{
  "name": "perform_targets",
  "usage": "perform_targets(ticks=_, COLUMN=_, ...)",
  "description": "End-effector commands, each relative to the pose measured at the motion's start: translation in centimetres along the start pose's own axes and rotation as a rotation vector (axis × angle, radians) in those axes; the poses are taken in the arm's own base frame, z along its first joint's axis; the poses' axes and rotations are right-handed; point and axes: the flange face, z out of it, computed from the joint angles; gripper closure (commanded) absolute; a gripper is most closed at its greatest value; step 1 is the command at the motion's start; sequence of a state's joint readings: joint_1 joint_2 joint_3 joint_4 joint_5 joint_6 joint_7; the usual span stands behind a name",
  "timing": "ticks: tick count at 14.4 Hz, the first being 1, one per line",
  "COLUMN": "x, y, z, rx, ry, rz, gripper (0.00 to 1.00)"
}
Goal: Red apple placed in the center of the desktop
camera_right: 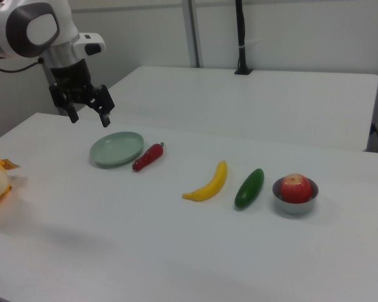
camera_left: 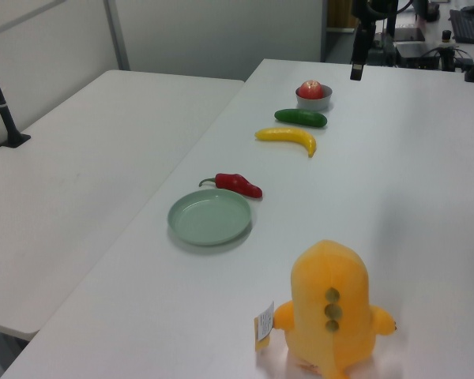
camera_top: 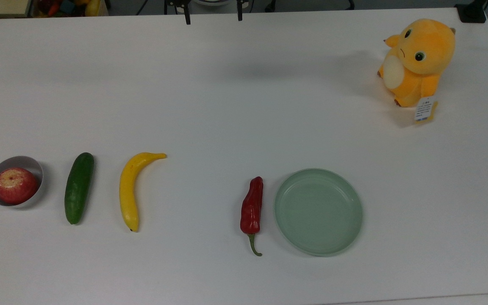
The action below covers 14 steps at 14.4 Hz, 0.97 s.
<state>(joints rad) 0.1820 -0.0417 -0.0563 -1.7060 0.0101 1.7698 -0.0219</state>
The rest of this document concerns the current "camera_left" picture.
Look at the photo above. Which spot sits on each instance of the yellow banana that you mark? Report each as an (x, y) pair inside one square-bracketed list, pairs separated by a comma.
[(288, 135)]

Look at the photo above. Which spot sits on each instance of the red chili pepper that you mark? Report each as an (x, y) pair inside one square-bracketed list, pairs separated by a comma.
[(237, 184)]

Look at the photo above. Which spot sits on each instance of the grey partition post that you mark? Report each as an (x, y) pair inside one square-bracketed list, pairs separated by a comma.
[(116, 35)]

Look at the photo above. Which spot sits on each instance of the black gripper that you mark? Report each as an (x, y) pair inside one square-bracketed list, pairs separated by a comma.
[(369, 12)]

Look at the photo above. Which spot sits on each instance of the black keyboard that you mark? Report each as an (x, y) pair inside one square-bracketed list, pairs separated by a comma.
[(466, 27)]

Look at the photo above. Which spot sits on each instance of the green cucumber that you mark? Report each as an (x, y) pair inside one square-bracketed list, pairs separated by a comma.
[(300, 117)]

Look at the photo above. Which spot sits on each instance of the black computer mouse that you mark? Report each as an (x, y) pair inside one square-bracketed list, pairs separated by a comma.
[(470, 9)]

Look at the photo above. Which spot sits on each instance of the black equipment box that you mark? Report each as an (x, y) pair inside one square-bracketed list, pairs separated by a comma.
[(414, 53)]

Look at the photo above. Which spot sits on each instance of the yellow wooden cabinet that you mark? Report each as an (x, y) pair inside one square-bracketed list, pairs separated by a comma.
[(339, 13)]

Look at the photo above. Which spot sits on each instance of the red apple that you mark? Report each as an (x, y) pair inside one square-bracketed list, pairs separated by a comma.
[(311, 90)]

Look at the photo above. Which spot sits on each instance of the white side table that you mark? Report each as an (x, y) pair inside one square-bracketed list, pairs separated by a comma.
[(83, 158)]

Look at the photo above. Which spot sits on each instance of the light green plate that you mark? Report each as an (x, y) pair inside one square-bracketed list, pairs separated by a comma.
[(209, 217)]

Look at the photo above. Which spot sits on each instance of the grey bowl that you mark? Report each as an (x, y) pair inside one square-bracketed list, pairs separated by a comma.
[(314, 105)]

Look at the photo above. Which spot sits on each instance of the yellow plush toy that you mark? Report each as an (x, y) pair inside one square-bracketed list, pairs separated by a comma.
[(332, 276)]

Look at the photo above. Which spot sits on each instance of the black pole stand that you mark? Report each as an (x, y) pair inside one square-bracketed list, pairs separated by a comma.
[(4, 114)]

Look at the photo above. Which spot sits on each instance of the paper hang tag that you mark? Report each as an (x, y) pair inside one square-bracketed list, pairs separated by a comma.
[(264, 323)]

